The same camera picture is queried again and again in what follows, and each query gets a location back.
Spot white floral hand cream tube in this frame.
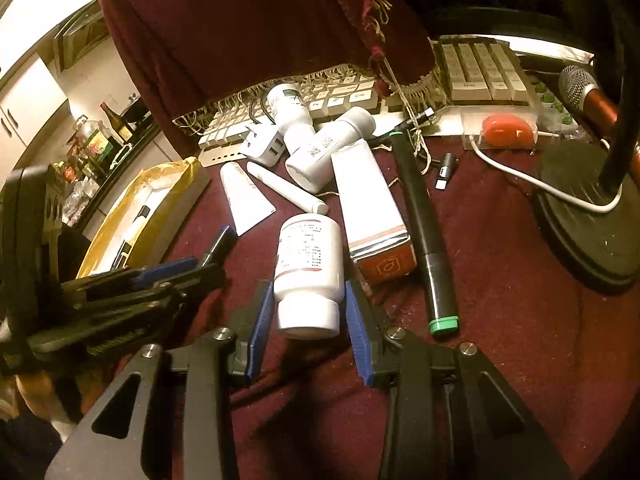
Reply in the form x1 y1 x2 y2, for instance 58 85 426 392
220 162 276 236

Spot white pill bottle red label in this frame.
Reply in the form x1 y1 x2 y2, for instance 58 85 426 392
273 214 345 340

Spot long orange white carton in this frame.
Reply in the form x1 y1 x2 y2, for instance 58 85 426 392
331 139 416 285

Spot cardboard box with white lining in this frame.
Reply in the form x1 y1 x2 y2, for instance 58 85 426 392
77 157 210 278

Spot slim white pen tube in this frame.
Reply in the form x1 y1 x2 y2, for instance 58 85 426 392
246 162 329 214

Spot black marker green cap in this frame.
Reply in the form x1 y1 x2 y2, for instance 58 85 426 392
390 131 460 339

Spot white bottle grey cap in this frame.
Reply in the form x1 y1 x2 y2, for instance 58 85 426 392
285 106 376 194

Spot white bottle green label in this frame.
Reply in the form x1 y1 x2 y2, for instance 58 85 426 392
267 84 316 155

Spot dark glass wine bottle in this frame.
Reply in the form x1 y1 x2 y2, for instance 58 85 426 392
100 102 134 143

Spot dark red draped cloth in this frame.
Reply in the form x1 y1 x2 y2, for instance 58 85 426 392
99 0 435 157

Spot white kitchen cabinets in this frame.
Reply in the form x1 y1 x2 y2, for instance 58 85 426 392
1 54 68 183

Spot orange round object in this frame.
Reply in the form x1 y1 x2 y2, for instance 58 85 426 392
482 114 537 148

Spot black microphone stand base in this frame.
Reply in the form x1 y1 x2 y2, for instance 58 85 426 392
533 141 639 295

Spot beige computer keyboard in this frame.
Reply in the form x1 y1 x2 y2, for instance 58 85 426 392
194 37 539 167

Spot red silver microphone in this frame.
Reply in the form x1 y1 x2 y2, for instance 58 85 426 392
559 65 618 145

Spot white usb wall charger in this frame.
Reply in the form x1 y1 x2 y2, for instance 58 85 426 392
240 124 285 168

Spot white cable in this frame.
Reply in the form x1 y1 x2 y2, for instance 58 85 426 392
468 134 624 215

